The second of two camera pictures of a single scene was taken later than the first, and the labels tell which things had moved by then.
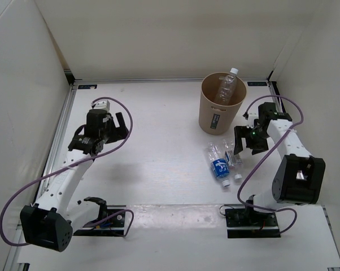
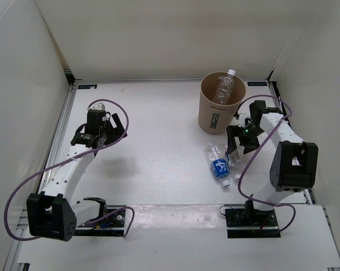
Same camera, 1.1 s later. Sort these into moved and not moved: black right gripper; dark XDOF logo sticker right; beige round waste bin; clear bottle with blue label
Moved: black right gripper
Not moved: clear bottle with blue label; beige round waste bin; dark XDOF logo sticker right
